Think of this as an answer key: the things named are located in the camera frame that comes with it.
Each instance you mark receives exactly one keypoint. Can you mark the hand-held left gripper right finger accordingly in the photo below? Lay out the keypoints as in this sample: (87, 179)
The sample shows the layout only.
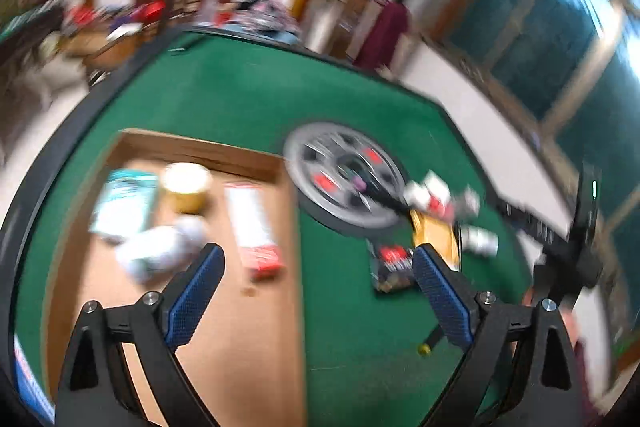
(442, 297)

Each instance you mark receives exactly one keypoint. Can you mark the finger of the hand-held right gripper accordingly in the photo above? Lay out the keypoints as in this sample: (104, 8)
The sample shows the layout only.
(532, 224)

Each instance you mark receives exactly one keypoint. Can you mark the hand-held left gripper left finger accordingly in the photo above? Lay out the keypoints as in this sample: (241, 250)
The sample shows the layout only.
(195, 292)

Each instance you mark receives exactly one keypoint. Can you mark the black stick with yellow tip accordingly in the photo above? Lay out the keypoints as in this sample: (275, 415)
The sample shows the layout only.
(431, 341)

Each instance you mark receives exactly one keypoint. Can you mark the black red packet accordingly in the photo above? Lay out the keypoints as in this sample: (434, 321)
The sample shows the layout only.
(395, 264)

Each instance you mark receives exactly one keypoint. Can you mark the yellow packet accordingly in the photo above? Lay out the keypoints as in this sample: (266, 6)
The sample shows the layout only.
(435, 237)

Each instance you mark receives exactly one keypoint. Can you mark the brown cardboard box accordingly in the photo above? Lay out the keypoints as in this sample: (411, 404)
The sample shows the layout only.
(240, 357)

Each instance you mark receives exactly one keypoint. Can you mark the small white cylinder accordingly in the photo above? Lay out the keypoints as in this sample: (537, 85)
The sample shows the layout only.
(480, 239)

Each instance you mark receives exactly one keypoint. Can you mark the white plastic bottle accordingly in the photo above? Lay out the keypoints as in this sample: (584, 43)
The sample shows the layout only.
(160, 247)

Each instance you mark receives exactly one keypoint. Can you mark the long white red box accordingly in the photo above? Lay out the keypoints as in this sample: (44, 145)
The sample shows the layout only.
(252, 232)

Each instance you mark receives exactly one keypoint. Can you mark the clear packet with red item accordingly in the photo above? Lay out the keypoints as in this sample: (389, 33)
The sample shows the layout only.
(440, 205)

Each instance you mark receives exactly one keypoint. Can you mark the yellow cup with white lid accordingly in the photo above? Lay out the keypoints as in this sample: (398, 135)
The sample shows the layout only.
(186, 189)

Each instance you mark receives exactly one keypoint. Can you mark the thin black stick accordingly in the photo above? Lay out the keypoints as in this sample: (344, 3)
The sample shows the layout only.
(390, 202)

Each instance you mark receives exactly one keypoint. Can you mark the white charger adapter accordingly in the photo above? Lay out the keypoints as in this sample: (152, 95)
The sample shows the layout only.
(431, 182)

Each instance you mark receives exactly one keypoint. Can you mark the teal white packet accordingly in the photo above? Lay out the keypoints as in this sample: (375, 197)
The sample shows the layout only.
(125, 204)

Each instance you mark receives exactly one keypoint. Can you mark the wooden framed window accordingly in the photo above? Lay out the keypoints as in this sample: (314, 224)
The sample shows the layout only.
(540, 7)

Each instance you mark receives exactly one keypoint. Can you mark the maroon cloth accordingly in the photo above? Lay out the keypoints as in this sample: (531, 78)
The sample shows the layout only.
(385, 34)

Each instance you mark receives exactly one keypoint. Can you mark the wooden chair with carved back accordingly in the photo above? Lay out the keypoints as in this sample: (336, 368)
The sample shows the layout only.
(350, 7)

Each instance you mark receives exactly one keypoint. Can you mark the red plastic bag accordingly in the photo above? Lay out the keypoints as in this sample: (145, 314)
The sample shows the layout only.
(150, 9)

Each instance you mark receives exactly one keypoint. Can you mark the floral patterned bag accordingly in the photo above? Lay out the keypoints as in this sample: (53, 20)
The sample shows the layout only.
(265, 9)

